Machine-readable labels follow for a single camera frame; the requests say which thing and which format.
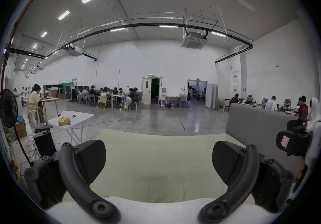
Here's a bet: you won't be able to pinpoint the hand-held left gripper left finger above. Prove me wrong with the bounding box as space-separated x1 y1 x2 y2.
24 140 121 224

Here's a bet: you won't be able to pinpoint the white folding table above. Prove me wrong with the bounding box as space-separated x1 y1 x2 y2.
47 110 95 146

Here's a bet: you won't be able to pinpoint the group of people at desks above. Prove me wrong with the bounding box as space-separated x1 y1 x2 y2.
229 94 309 119

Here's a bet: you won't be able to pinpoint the white folding screen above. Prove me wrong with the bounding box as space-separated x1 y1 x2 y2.
205 83 219 109

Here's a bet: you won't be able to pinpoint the bed with beige sheet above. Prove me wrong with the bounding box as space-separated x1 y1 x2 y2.
89 128 256 204

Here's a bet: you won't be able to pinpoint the person's right hand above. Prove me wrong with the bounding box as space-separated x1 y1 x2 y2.
295 163 309 192

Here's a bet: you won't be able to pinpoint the black standing fan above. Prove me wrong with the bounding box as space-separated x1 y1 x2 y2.
0 89 34 167

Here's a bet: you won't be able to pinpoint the group of water bottles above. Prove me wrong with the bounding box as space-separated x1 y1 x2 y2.
167 92 192 108

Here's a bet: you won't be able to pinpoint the brown cardboard carton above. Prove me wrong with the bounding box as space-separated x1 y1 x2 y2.
15 120 28 138

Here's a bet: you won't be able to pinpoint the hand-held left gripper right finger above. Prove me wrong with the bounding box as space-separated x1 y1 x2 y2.
198 141 295 224

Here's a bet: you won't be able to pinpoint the grey padded headboard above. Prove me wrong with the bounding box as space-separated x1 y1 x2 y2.
226 103 305 176

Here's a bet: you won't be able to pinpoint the black box on floor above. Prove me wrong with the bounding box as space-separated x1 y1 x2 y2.
33 128 57 158

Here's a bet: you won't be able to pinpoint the wooden table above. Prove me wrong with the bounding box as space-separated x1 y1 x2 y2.
40 97 60 118

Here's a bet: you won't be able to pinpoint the black flight cases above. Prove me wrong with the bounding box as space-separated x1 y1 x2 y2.
43 84 90 102

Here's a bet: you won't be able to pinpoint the group of people at tables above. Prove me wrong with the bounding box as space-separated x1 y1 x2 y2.
75 85 144 112

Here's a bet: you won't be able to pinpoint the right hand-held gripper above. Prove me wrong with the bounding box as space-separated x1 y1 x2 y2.
276 97 321 167

